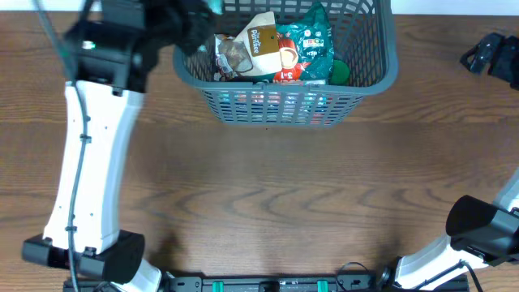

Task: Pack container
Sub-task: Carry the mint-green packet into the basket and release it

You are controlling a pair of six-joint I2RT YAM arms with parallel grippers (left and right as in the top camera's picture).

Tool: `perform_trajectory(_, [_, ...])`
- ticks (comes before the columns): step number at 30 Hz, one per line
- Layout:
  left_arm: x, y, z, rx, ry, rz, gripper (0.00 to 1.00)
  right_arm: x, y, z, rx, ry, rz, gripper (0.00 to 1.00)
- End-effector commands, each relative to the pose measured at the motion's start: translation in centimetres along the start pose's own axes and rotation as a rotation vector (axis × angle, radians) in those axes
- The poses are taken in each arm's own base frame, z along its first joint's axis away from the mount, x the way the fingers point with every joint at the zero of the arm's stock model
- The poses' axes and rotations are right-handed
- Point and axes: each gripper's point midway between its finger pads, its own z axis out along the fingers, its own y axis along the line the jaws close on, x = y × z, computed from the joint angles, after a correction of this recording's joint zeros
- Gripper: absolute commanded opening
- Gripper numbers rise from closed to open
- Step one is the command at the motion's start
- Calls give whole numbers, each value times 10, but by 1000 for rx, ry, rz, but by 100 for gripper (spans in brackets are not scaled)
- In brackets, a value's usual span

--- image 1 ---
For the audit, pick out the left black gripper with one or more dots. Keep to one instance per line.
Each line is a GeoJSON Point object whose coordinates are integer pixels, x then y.
{"type": "Point", "coordinates": [202, 40]}

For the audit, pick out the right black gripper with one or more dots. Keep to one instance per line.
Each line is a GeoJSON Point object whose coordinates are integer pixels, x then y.
{"type": "Point", "coordinates": [501, 68]}

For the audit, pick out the Pantree cookie pouch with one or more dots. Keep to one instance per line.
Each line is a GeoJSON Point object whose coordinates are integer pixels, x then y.
{"type": "Point", "coordinates": [253, 55]}

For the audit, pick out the Kleenex tissue multipack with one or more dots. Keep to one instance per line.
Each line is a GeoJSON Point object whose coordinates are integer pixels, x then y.
{"type": "Point", "coordinates": [296, 104]}

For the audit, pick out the green Nescafe coffee bag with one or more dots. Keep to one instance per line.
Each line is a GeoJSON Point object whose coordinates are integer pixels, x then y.
{"type": "Point", "coordinates": [306, 49]}

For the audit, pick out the small green packet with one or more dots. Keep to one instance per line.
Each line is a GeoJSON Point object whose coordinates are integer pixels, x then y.
{"type": "Point", "coordinates": [340, 73]}

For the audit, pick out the small white-green sachet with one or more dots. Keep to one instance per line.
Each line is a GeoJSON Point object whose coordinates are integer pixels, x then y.
{"type": "Point", "coordinates": [216, 6]}

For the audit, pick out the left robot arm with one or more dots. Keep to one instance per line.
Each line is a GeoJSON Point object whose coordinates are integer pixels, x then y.
{"type": "Point", "coordinates": [106, 64]}

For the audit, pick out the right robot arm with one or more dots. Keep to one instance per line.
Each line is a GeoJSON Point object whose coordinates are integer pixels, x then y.
{"type": "Point", "coordinates": [477, 234]}

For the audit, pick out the grey plastic mesh basket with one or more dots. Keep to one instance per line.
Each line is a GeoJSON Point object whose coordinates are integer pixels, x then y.
{"type": "Point", "coordinates": [364, 37]}

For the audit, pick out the black aluminium rail base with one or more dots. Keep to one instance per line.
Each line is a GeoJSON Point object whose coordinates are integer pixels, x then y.
{"type": "Point", "coordinates": [355, 280]}

